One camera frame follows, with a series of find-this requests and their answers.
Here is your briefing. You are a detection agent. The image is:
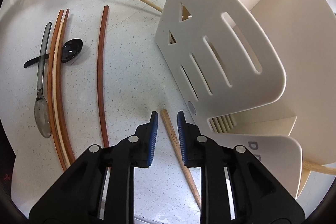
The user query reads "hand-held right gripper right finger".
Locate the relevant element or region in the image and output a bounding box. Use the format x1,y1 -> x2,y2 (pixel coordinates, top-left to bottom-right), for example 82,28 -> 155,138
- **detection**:
177,110 -> 305,224

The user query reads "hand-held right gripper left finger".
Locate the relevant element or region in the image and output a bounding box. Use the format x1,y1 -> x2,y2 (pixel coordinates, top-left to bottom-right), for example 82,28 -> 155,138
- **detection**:
28,111 -> 159,224

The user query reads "red-brown wooden chopstick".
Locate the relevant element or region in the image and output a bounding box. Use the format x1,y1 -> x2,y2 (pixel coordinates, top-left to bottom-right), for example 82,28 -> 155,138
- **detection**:
56,8 -> 75,163
48,9 -> 69,172
97,5 -> 111,149

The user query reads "cream plastic utensil holder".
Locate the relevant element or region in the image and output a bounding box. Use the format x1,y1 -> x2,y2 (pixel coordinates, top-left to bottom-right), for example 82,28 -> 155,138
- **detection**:
154,0 -> 336,199

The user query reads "black spoon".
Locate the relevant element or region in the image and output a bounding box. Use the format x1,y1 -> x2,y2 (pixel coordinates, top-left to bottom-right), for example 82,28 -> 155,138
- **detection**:
23,38 -> 84,69

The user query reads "metal spoon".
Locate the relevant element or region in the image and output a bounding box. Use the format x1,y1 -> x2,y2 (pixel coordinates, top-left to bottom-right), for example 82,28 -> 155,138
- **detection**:
34,22 -> 53,139

